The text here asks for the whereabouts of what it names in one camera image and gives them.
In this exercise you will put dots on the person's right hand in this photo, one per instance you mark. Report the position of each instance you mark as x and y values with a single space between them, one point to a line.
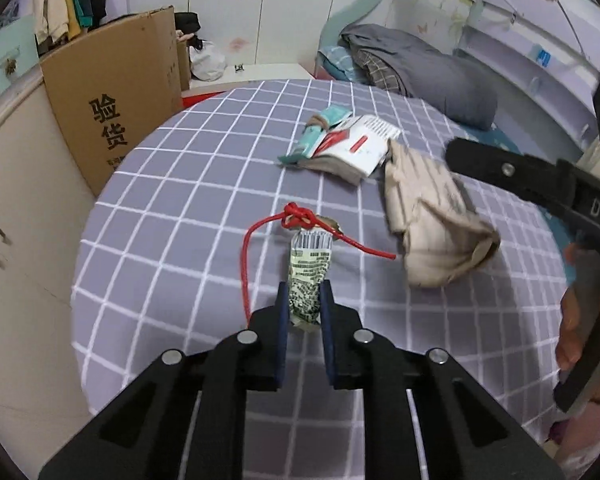
570 335

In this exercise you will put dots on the teal snack wrapper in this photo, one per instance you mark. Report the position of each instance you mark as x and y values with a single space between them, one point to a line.
310 140

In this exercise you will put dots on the large cardboard box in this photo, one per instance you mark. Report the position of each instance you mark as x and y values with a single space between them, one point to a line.
130 60

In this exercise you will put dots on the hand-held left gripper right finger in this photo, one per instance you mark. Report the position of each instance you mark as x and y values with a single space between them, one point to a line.
326 325

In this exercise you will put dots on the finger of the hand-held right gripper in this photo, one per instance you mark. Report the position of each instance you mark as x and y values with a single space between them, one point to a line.
480 160

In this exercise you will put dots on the blue checked pillow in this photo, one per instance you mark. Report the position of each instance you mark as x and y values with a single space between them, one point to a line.
332 60

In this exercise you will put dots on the printed wrapper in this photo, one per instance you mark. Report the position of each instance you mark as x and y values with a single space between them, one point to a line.
307 270

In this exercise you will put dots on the pale teal cabinet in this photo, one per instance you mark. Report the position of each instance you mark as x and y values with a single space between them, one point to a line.
10 95

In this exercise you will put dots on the white wardrobe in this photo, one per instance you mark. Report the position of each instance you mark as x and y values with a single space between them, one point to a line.
290 10

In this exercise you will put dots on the white plastic bag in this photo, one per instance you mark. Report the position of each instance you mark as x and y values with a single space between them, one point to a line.
207 62

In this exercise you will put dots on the white cabinet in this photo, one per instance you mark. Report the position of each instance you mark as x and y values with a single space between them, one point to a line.
25 260

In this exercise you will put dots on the beige hanging garment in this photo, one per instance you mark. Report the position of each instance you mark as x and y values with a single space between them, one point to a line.
50 0

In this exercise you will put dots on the beige sock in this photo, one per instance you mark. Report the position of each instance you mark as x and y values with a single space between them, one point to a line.
430 225

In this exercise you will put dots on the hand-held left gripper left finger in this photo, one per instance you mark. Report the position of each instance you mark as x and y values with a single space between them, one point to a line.
281 320

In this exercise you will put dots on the grey checked bedsheet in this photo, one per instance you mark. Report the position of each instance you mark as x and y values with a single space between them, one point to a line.
180 210

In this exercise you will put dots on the red storage bin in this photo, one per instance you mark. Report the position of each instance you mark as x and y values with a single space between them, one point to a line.
200 99

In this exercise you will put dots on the person's right forearm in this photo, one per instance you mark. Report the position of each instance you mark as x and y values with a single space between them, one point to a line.
595 440

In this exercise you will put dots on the white and red carton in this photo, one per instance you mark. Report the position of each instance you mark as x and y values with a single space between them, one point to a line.
360 142

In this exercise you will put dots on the black bag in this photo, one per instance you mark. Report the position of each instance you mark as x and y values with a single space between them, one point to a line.
187 22

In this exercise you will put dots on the pink flower sticker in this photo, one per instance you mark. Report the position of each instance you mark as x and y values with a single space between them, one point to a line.
239 45

